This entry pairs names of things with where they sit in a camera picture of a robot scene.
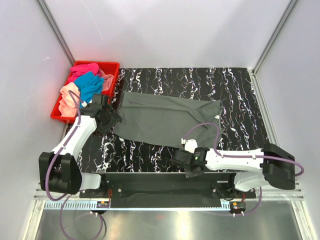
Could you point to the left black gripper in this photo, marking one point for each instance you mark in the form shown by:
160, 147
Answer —
114, 119

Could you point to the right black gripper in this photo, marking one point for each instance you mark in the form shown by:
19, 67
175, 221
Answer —
189, 173

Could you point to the grey t shirt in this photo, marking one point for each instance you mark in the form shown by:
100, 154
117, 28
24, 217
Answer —
164, 120

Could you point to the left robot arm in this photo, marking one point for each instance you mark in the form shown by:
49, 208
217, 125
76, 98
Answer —
58, 170

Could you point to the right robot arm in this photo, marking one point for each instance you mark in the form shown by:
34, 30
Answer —
270, 165

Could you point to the blue t shirt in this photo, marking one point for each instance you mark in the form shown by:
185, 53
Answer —
89, 84

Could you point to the peach orange t shirt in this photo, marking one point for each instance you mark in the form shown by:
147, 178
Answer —
69, 100

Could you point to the light pink t shirt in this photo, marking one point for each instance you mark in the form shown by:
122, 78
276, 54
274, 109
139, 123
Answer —
107, 80

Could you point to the red plastic bin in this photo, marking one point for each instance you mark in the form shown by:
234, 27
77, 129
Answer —
108, 68

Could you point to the magenta pink t shirt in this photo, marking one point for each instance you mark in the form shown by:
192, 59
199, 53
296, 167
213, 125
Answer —
82, 69

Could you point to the right orange connector box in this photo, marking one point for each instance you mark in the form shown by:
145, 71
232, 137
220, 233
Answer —
238, 205

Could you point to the orange connector box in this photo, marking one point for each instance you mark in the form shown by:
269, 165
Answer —
238, 205
104, 204

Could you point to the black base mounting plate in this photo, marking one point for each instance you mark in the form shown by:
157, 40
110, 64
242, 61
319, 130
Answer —
169, 189

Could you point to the left orange connector box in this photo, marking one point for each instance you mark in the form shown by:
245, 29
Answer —
104, 204

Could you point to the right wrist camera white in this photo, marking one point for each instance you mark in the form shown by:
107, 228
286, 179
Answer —
189, 145

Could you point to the slotted white cable duct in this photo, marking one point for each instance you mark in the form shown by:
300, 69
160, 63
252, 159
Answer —
92, 205

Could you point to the left corner aluminium post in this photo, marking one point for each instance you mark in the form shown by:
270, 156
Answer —
56, 30

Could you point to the corner aluminium post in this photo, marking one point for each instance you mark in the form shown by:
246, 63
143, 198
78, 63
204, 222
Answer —
56, 30
275, 34

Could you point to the right corner aluminium post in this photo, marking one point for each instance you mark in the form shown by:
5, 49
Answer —
275, 34

